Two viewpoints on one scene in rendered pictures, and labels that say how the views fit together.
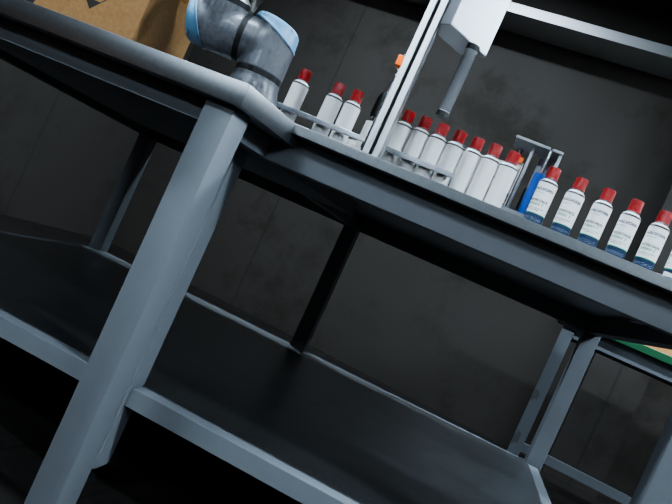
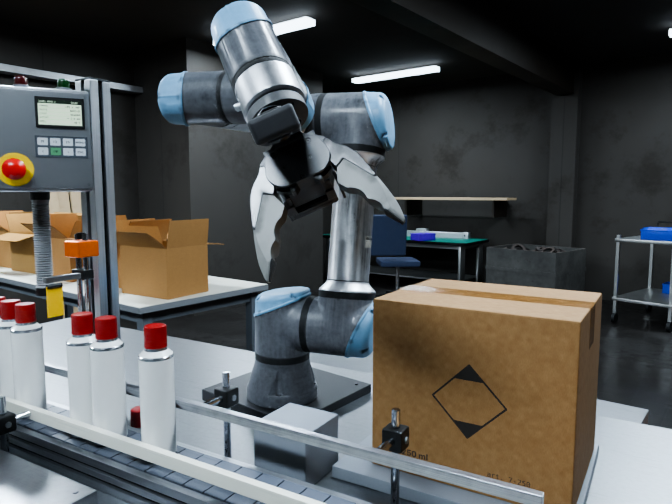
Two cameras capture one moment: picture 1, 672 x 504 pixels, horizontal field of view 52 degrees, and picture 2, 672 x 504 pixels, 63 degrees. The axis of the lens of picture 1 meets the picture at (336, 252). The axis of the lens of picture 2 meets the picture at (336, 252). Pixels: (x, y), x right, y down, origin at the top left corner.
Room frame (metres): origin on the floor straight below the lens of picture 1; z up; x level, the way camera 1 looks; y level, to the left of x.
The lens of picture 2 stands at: (2.70, 0.81, 1.28)
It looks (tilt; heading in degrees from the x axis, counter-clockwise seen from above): 6 degrees down; 198
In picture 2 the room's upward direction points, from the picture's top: straight up
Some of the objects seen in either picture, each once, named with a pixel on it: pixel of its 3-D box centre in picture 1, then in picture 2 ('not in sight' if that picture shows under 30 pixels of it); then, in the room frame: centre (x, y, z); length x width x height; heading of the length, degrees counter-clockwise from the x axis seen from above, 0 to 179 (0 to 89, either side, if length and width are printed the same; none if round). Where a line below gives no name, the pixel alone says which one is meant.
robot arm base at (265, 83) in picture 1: (251, 92); (282, 372); (1.64, 0.34, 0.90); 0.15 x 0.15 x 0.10
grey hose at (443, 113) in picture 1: (457, 81); (42, 243); (1.81, -0.11, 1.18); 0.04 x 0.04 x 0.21
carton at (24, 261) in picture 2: not in sight; (38, 242); (-0.09, -2.10, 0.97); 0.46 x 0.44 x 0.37; 75
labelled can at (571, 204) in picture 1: (567, 214); not in sight; (1.82, -0.52, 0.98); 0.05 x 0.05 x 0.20
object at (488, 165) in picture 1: (482, 179); not in sight; (1.87, -0.28, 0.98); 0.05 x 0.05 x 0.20
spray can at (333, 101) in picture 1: (326, 116); (108, 379); (1.98, 0.19, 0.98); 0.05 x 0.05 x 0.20
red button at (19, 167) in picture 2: not in sight; (14, 169); (1.92, -0.05, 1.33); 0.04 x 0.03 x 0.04; 132
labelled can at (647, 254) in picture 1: (650, 248); not in sight; (1.77, -0.74, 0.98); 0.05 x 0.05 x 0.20
